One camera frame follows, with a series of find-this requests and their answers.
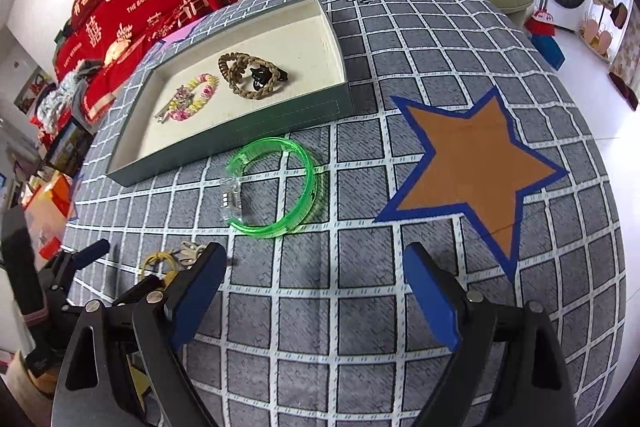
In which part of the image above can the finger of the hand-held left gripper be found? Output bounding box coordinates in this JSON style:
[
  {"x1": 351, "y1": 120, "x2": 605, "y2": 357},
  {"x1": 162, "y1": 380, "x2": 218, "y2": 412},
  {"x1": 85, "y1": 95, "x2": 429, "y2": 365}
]
[{"x1": 48, "y1": 239, "x2": 111, "y2": 289}]

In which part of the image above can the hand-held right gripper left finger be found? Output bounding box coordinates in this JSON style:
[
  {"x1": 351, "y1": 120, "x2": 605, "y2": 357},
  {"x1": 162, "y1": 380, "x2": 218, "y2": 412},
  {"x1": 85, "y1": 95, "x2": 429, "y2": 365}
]
[{"x1": 50, "y1": 242, "x2": 228, "y2": 427}]

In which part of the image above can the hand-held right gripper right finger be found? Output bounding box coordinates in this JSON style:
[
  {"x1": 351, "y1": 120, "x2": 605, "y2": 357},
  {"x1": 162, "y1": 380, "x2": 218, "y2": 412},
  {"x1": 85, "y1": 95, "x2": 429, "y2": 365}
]
[{"x1": 402, "y1": 242, "x2": 594, "y2": 427}]

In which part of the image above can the yellow hair tie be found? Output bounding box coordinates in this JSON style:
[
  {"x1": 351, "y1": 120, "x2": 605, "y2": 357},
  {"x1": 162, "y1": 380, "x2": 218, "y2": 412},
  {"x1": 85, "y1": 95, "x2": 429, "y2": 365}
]
[{"x1": 138, "y1": 248, "x2": 181, "y2": 281}]

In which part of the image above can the green translucent bangle bracelet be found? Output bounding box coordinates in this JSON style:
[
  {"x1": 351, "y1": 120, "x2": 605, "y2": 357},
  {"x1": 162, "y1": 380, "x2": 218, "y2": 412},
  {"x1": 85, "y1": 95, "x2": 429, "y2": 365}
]
[{"x1": 217, "y1": 136, "x2": 319, "y2": 241}]

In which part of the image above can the silver star hair clip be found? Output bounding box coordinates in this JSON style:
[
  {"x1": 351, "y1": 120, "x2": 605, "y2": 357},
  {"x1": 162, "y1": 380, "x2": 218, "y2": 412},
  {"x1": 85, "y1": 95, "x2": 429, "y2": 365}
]
[{"x1": 153, "y1": 86, "x2": 194, "y2": 126}]

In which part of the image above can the pastel bead bracelet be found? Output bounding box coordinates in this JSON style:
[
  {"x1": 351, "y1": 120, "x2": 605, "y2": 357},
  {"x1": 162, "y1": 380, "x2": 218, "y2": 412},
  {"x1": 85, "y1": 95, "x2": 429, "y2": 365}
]
[{"x1": 170, "y1": 74, "x2": 220, "y2": 118}]

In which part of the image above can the brown bead bracelet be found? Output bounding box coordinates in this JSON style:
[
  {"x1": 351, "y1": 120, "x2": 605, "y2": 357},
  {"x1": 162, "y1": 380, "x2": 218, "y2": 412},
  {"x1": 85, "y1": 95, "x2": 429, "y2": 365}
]
[{"x1": 218, "y1": 51, "x2": 282, "y2": 102}]

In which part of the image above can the black hair claw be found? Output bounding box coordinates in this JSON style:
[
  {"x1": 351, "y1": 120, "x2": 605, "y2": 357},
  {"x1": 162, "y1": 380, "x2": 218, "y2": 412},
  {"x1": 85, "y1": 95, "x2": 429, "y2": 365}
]
[{"x1": 249, "y1": 65, "x2": 291, "y2": 90}]

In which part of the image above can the shallow grey-green box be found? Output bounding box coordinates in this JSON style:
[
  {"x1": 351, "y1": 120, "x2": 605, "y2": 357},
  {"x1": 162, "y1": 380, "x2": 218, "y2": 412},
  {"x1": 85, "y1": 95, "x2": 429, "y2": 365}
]
[{"x1": 106, "y1": 0, "x2": 356, "y2": 188}]

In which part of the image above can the red gift bag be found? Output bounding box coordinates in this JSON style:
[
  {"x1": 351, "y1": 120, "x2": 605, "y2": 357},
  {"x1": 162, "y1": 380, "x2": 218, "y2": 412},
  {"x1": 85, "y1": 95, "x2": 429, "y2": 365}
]
[{"x1": 22, "y1": 174, "x2": 76, "y2": 259}]

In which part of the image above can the grey checkered star tablecloth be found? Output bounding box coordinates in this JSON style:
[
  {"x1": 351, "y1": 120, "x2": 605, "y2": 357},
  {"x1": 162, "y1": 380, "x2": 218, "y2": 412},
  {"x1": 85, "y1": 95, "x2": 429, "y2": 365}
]
[{"x1": 60, "y1": 0, "x2": 629, "y2": 427}]

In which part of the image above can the black photo book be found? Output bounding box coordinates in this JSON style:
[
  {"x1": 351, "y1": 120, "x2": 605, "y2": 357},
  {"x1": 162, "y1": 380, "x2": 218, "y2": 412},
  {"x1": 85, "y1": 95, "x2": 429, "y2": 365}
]
[{"x1": 44, "y1": 116, "x2": 96, "y2": 176}]

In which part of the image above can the pile of grey clothes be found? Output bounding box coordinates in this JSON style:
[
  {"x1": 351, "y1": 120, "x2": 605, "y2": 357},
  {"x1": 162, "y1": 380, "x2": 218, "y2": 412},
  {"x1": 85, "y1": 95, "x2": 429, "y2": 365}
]
[{"x1": 37, "y1": 61, "x2": 101, "y2": 124}]

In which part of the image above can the blue box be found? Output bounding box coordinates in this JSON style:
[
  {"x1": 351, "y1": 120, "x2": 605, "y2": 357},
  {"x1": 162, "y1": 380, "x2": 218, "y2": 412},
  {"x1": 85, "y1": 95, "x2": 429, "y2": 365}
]
[{"x1": 529, "y1": 34, "x2": 564, "y2": 70}]

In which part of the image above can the checkered beige bag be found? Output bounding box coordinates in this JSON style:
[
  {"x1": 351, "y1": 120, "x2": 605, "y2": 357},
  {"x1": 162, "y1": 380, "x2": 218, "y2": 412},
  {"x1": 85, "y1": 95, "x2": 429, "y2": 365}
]
[{"x1": 609, "y1": 14, "x2": 640, "y2": 80}]

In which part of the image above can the beige cord bracelet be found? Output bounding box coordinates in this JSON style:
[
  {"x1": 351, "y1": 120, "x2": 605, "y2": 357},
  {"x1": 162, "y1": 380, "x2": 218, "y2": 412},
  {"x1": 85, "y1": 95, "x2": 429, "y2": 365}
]
[{"x1": 177, "y1": 240, "x2": 207, "y2": 259}]

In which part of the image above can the red landscape wall picture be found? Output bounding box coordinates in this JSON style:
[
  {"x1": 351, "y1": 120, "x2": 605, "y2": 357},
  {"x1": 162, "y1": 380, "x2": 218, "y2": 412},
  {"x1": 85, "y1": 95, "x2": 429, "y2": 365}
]
[{"x1": 14, "y1": 66, "x2": 54, "y2": 113}]

